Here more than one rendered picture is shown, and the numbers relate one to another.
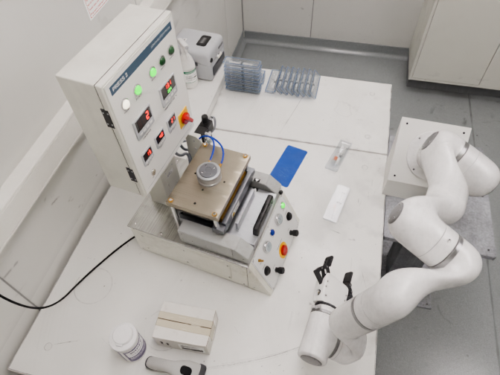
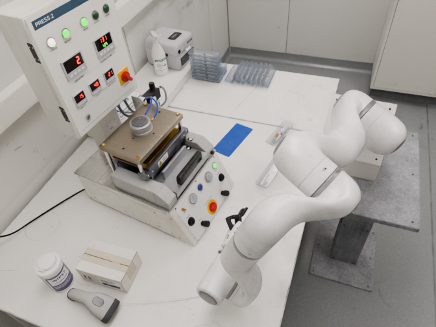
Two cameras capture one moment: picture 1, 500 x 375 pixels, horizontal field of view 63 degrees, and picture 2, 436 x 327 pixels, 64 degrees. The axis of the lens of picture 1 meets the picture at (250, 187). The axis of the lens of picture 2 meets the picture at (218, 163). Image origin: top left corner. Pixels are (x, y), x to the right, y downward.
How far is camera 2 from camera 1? 36 cm
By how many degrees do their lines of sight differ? 8
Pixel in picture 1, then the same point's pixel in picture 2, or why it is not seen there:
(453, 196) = (343, 136)
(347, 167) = not seen: hidden behind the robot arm
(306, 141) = (254, 121)
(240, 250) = (161, 194)
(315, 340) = (212, 278)
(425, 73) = (385, 82)
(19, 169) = not seen: outside the picture
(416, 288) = (283, 209)
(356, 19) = (326, 37)
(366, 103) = (313, 92)
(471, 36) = (425, 48)
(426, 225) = (303, 152)
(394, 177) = not seen: hidden behind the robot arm
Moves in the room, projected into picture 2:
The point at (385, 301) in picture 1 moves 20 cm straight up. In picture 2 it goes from (254, 222) to (254, 157)
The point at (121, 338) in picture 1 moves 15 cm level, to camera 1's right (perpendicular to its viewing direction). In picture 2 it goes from (44, 264) to (87, 265)
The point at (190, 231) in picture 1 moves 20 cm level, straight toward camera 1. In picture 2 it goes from (121, 176) to (122, 221)
